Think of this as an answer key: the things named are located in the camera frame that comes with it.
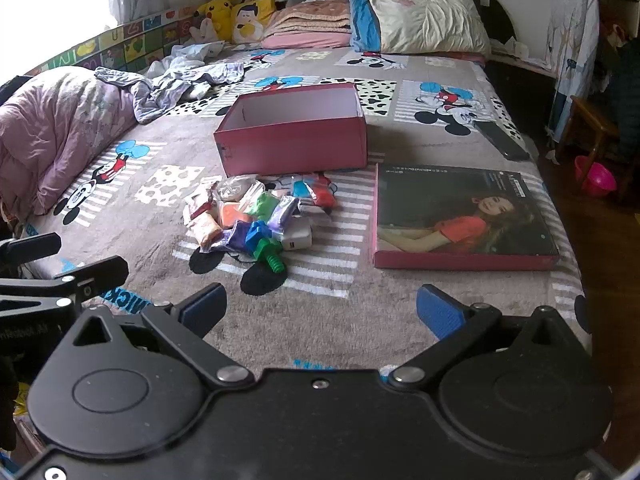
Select white power adapter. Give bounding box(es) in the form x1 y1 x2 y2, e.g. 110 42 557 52
280 227 314 252

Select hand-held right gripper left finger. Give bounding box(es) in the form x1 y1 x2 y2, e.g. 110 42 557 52
65 282 255 389

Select printed hanging cloth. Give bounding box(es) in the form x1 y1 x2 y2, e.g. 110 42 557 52
546 0 602 128

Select pile of clay packets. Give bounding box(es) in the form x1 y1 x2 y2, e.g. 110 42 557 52
182 172 339 262

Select purple quilt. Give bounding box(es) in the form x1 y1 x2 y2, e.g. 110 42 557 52
0 66 141 217

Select orange clay packet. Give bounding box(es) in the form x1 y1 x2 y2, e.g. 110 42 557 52
217 201 251 229

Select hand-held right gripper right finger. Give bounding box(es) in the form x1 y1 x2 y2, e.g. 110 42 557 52
388 283 592 389

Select box lid with portrait photo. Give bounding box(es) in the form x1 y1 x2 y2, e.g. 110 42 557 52
372 162 561 271

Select yellow mouse plush toy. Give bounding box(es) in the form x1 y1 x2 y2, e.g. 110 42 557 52
195 0 246 41

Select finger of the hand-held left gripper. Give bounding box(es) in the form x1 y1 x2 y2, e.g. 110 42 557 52
0 255 130 312
0 232 62 267

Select dark nightstand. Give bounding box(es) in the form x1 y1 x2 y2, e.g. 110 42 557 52
486 52 559 137

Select blue pillow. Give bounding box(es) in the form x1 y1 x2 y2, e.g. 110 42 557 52
349 0 386 53

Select folded pink blanket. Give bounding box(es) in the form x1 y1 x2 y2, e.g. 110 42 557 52
261 0 352 50

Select crumpled grey clothes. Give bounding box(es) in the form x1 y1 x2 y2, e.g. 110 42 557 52
95 55 246 126

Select crumpled white cloth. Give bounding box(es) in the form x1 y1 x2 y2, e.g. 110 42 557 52
171 40 227 62

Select yellow cartoon cushion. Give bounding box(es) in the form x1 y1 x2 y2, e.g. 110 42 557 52
230 0 278 44

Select pink cardboard box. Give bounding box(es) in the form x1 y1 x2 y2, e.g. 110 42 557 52
213 82 370 177

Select deep purple clay packet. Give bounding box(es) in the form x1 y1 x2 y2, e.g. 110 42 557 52
220 220 261 254

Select white plush toy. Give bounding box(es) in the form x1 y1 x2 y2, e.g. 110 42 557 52
189 17 219 44

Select colourful foam letter mat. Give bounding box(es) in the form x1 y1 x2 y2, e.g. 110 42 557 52
25 6 201 77

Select cream pillow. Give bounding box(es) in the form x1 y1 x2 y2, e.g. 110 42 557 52
367 0 492 57

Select pink plastic basin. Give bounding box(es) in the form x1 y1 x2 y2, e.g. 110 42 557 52
573 155 617 199

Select cartoon printed bed sheet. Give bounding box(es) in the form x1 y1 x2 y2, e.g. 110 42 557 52
0 42 594 377

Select wooden stool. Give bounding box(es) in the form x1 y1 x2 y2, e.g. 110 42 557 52
556 95 622 162

